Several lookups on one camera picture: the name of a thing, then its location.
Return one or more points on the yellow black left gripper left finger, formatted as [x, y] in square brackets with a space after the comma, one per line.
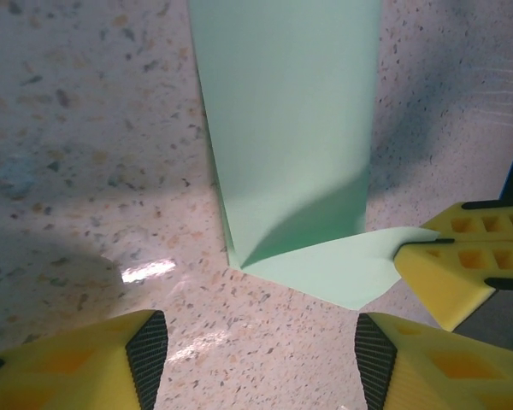
[68, 371]

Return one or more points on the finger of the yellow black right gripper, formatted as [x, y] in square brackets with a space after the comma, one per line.
[444, 277]
[487, 224]

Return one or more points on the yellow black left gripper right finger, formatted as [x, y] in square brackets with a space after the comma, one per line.
[444, 371]

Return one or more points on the light green paper sheet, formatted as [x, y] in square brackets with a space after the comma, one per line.
[282, 128]

